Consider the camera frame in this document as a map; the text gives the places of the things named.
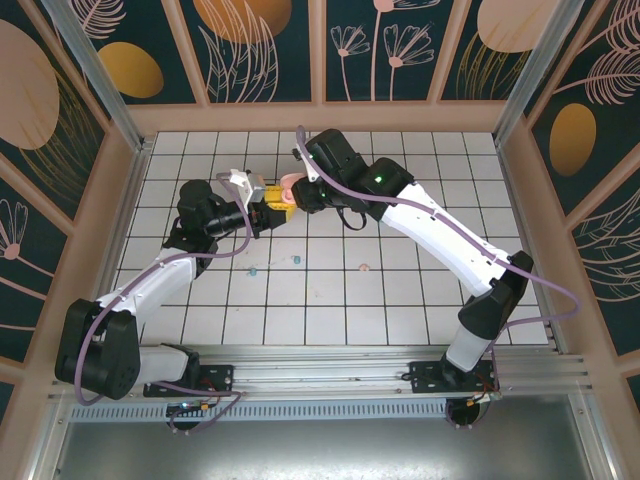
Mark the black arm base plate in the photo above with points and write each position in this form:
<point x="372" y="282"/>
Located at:
<point x="425" y="375"/>
<point x="220" y="377"/>

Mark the grey metal sheet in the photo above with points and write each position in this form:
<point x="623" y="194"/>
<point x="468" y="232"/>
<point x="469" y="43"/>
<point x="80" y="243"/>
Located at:
<point x="320" y="450"/>

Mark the aluminium mounting rail frame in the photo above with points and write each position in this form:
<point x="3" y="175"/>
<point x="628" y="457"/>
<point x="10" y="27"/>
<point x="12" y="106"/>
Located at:
<point x="320" y="372"/>

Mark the aluminium side rail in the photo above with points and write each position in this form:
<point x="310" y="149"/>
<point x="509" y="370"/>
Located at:
<point x="555" y="335"/>
<point x="107" y="280"/>

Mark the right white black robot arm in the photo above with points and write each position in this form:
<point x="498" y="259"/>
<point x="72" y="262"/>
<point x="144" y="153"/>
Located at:
<point x="450" y="240"/>

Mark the aluminium corner post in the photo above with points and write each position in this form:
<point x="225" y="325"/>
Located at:
<point x="95" y="70"/>
<point x="535" y="70"/>

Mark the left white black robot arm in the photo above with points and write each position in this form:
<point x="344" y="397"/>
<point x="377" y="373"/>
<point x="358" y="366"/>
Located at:
<point x="160" y="285"/>

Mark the pink earbud charging case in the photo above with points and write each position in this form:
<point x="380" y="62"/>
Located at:
<point x="289" y="192"/>

